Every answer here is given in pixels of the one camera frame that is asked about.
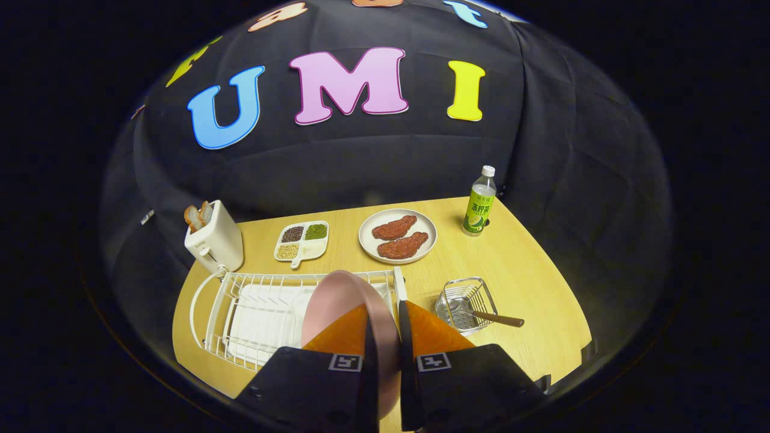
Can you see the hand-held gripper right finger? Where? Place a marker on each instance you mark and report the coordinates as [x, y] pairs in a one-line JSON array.
[[406, 373]]

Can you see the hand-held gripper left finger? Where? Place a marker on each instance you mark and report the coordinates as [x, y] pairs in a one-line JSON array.
[[370, 373]]

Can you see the pink plate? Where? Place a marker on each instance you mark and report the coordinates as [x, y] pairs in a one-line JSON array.
[[343, 294]]

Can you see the white round plate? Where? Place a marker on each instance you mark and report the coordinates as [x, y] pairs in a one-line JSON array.
[[368, 240]]

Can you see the white sectioned dish with beans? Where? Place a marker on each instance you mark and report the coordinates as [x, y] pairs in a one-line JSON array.
[[313, 248]]

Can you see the brown meat patty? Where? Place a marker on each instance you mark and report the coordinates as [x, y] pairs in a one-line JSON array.
[[403, 246], [394, 228]]

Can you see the green label drink bottle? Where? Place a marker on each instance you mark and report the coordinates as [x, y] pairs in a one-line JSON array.
[[479, 207]]

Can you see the white toaster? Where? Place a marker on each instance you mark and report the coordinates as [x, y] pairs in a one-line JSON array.
[[219, 243]]

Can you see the black backdrop cloth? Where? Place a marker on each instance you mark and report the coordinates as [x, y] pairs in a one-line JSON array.
[[361, 162]]

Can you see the toasted bread slice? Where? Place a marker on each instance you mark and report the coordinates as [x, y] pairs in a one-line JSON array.
[[206, 212], [192, 218]]

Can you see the silver clip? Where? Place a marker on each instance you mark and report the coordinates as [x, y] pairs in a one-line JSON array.
[[147, 217]]

